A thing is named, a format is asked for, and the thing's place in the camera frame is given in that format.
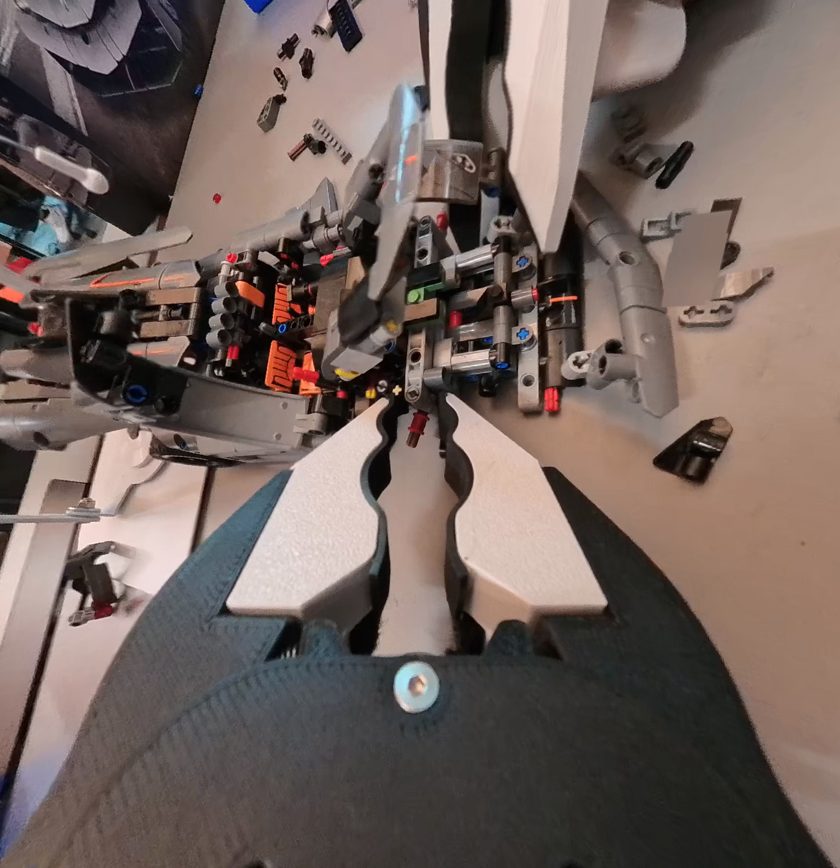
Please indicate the grey lego cross-hole piece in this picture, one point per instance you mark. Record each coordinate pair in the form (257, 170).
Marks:
(706, 314)

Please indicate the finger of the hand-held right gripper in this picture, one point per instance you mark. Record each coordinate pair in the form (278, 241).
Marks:
(548, 102)
(437, 68)

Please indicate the dark blue studded lego plate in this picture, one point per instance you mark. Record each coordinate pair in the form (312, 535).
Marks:
(344, 26)

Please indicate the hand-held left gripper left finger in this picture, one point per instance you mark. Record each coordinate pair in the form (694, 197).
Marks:
(304, 542)

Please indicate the small black lego connector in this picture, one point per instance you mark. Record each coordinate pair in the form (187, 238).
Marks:
(279, 78)

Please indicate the grey lego slope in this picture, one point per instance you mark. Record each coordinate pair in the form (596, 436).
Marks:
(745, 283)

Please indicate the grey lego car model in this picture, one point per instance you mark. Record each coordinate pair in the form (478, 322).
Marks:
(223, 373)

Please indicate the brown lego axle pin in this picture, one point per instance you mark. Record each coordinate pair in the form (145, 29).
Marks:
(299, 149)

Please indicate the grey lego connector assembly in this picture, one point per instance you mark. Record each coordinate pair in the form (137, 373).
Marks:
(636, 146)

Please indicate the small black lego piece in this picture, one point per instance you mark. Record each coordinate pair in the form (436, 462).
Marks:
(733, 252)

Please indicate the orange box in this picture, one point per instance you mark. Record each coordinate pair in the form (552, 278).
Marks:
(6, 295)

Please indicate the white rounded mat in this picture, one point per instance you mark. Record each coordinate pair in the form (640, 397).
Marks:
(148, 488)

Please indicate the thin metal bracket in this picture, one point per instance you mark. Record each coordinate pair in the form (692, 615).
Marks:
(54, 512)

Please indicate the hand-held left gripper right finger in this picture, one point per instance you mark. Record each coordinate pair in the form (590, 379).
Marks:
(528, 542)

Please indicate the black lego sub-assembly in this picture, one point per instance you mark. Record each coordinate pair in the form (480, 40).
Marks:
(101, 583)

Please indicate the black lego slope piece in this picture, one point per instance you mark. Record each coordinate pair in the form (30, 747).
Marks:
(694, 451)

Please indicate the black cardboard box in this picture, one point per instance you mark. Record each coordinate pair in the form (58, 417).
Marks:
(87, 88)

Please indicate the black lego tile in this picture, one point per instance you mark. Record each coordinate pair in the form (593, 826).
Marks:
(727, 207)

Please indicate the grey lego liftarm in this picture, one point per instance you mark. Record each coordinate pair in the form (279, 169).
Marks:
(271, 112)

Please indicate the grey lego panel strip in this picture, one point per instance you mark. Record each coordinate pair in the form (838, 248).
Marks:
(643, 319)

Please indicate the grey lego frame plate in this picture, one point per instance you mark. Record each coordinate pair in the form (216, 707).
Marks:
(664, 226)

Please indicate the black lego pin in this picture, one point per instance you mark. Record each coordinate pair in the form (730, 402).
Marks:
(674, 164)

